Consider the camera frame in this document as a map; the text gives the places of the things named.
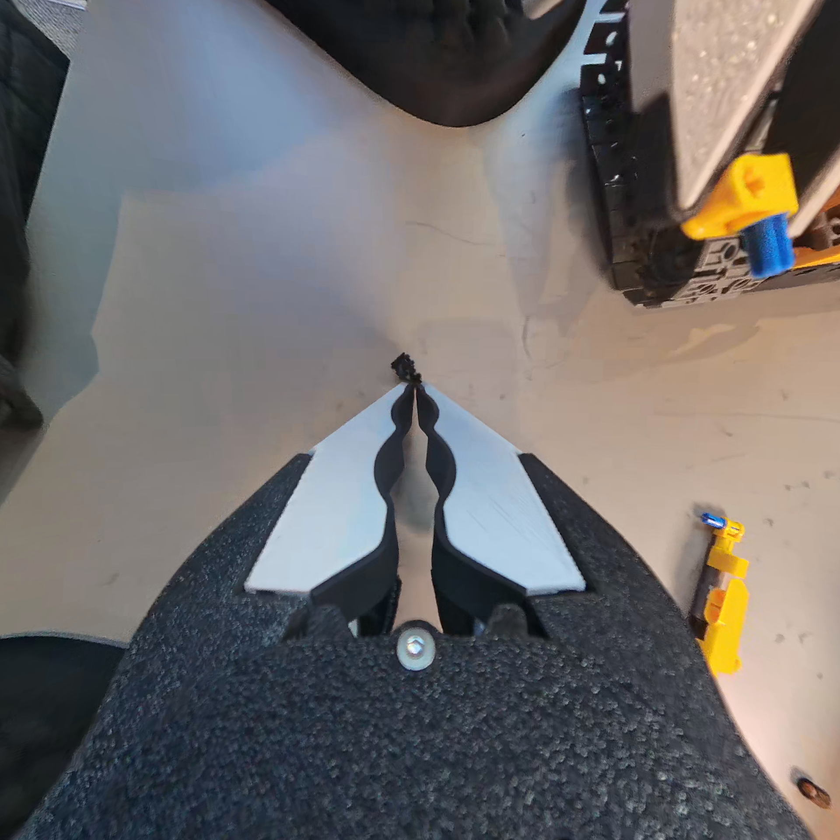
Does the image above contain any yellow tracked toy robot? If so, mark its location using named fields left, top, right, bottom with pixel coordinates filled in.
left=581, top=0, right=840, bottom=311

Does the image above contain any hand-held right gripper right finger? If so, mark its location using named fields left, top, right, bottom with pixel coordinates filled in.
left=418, top=384, right=588, bottom=598

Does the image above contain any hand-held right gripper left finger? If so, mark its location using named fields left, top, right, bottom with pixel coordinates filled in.
left=246, top=384, right=418, bottom=602

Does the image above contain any yellow beam assembly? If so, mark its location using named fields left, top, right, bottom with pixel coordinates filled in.
left=689, top=536, right=753, bottom=677

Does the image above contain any small yellow connector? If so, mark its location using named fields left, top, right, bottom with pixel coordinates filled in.
left=680, top=153, right=800, bottom=242

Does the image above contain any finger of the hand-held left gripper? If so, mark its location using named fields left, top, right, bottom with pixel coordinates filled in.
left=792, top=119, right=840, bottom=244
left=630, top=0, right=825, bottom=221

